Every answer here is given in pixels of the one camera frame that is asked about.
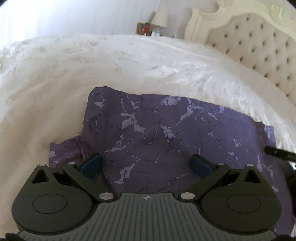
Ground purple patterned garment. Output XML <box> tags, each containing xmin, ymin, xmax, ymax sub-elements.
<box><xmin>49</xmin><ymin>87</ymin><xmax>295</xmax><ymax>235</ymax></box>

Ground white embroidered bedspread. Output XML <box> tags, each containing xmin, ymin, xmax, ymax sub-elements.
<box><xmin>1</xmin><ymin>35</ymin><xmax>295</xmax><ymax>233</ymax></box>

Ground cream tufted headboard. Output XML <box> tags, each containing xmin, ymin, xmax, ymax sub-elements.
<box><xmin>184</xmin><ymin>1</ymin><xmax>295</xmax><ymax>104</ymax></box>

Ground red books on nightstand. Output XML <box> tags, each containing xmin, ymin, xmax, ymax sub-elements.
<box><xmin>137</xmin><ymin>22</ymin><xmax>152</xmax><ymax>36</ymax></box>

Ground white bedside lamp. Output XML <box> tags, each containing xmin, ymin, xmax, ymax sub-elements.
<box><xmin>151</xmin><ymin>8</ymin><xmax>169</xmax><ymax>32</ymax></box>

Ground white sheer curtain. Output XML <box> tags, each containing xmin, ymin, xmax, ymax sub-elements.
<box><xmin>1</xmin><ymin>1</ymin><xmax>159</xmax><ymax>45</ymax></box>

